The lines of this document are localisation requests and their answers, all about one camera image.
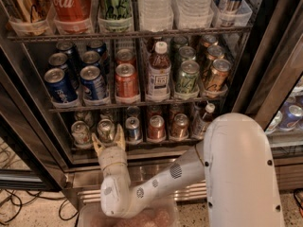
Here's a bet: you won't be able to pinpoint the top wire shelf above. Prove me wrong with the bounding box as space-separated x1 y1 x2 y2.
7 26 252 43

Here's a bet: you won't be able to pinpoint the blue pepsi can middle right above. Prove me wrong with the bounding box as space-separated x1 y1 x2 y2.
82 51 104 72

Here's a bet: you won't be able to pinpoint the blue pepsi can middle left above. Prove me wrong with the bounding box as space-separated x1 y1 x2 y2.
48 52 77 79

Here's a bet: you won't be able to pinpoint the red can bottom front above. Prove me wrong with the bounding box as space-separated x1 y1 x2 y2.
148 115 165 140

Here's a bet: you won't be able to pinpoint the blue silver can bottom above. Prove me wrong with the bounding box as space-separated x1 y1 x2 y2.
125 117 141 142

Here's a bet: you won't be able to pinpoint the wire shelf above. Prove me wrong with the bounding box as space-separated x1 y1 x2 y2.
48 96 226 113
7 26 252 43

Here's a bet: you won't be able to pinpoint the green white 7up can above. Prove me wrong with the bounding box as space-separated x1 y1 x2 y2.
97 118 116 144

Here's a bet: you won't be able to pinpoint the clear water bottle right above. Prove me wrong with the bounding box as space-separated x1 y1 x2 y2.
172 0 214 29

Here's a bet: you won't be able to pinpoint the red coca cola can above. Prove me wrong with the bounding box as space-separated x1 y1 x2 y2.
51 0 91 22

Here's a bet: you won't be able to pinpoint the red soda can rear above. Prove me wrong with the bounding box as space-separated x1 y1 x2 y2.
116 48 136 66

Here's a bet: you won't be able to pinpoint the brown tea bottle white cap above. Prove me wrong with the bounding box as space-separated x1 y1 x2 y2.
148 42 171 96

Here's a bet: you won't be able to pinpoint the blue pepsi can rear right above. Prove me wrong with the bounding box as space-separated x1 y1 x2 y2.
86 40 109 62

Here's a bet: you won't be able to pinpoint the red soda can front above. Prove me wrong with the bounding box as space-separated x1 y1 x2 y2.
115 63 138 97

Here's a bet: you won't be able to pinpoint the black floor cables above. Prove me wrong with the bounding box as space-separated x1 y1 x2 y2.
0 139 79 227

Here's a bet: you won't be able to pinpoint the blue pepsi can front right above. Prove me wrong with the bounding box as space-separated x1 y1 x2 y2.
80 65 107 100

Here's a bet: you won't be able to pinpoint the green lacroix can middle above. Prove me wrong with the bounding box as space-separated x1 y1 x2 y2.
177 46 196 63

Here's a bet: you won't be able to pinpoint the fridge glass door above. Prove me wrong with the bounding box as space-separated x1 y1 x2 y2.
221 0 303 156

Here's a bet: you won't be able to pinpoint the green lacroix can top shelf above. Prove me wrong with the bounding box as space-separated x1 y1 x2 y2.
99 0 131 21

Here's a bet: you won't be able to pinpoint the green lacroix can front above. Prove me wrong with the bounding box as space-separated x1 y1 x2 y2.
175 61 199 94

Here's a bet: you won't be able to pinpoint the clear water bottle left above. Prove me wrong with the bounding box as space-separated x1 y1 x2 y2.
138 0 173 32

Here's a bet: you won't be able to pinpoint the silver can bottom left rear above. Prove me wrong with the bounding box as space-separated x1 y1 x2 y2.
74 111 94 128

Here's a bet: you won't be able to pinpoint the orange can bottom rear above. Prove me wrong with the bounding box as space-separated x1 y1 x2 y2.
169 104 184 114

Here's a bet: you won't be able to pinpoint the orange can bottom front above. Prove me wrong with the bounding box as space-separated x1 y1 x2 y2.
170 113 188 138

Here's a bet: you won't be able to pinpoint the blue pepsi can front left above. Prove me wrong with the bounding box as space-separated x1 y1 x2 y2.
44 68 78 103

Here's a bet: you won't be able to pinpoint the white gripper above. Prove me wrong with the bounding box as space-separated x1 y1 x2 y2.
91 124 128 177

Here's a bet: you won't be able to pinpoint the blue pepsi can rear left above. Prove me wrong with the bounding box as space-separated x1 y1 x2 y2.
56 42 80 64

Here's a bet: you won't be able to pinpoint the orange lacroix can rear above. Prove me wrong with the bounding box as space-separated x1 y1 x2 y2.
199 34 218 48

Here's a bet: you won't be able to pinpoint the orange lacroix can front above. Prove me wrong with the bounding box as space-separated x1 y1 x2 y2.
204 59 231 92

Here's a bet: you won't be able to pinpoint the red soda can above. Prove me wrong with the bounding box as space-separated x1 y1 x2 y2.
116 48 136 66
115 63 138 97

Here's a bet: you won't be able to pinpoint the clear plastic bin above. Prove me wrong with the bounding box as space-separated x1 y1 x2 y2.
77 197 180 227

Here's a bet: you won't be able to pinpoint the clear water bottle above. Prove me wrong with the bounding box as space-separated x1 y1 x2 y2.
172 0 214 29
138 0 173 32

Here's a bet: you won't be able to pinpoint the red can bottom rear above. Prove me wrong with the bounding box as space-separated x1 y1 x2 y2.
147 105 162 117

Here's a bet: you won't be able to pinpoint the dark can bottom rear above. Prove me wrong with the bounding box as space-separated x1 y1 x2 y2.
126 106 140 117

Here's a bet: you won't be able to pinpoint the gold can top shelf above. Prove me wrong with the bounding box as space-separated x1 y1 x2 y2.
2 0 50 23

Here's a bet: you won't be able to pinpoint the green lacroix can rear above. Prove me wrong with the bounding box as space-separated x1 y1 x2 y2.
170 36 188 52

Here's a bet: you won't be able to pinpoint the blue can behind glass door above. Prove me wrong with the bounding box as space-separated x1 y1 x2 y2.
278 104 303 131

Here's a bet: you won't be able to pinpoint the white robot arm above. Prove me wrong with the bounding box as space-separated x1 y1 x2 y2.
94 113 285 227

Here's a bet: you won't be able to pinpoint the orange lacroix can middle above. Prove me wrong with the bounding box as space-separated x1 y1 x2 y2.
204 44 224 62

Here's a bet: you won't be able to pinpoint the middle wire shelf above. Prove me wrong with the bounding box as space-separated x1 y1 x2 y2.
48 96 226 113

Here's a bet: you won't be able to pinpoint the tea bottle bottom shelf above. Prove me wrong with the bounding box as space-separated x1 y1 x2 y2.
191 103 215 139

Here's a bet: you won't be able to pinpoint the orange lacroix can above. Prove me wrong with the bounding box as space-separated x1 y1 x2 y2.
199 34 218 48
204 44 224 62
204 59 231 92

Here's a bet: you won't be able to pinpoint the blue pepsi can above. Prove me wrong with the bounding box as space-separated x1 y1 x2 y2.
44 68 78 103
80 65 107 100
86 40 109 62
48 52 77 79
82 51 104 72
56 42 80 64

